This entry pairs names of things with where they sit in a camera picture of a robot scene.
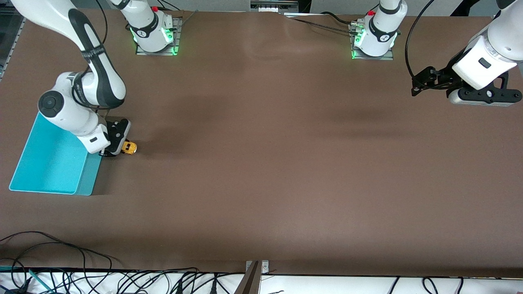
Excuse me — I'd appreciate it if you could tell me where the teal plastic bin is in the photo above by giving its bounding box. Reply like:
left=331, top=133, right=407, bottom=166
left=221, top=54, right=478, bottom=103
left=9, top=112, right=103, bottom=196

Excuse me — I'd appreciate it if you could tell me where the grey metal bar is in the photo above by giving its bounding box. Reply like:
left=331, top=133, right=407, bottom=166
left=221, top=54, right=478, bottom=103
left=234, top=261, right=262, bottom=294

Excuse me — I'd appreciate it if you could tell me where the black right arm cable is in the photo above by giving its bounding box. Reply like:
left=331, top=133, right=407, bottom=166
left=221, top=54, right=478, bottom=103
left=96, top=0, right=109, bottom=45

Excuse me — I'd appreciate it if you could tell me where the grey metal rail fixture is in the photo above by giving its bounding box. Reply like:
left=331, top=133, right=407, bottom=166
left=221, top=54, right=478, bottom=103
left=250, top=0, right=301, bottom=13

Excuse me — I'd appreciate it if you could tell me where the small metal bracket plate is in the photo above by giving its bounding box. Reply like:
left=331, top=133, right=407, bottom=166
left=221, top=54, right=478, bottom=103
left=246, top=260, right=270, bottom=274

